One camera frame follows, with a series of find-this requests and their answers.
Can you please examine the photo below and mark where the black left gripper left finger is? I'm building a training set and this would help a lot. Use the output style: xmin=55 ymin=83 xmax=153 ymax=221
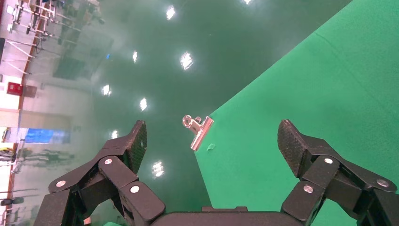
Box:
xmin=33 ymin=120 xmax=166 ymax=226

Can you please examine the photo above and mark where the green table cloth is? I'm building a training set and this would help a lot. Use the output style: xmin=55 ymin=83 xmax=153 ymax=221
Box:
xmin=194 ymin=0 xmax=399 ymax=226

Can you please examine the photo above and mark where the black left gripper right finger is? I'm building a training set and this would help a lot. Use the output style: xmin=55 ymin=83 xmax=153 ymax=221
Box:
xmin=277 ymin=119 xmax=399 ymax=226

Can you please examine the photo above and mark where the red wall cabinet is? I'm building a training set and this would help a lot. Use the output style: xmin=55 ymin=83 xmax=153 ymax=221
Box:
xmin=6 ymin=81 xmax=23 ymax=96

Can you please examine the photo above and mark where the silver metal bulldog clip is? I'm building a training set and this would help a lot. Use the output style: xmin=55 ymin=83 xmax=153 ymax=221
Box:
xmin=182 ymin=114 xmax=215 ymax=151

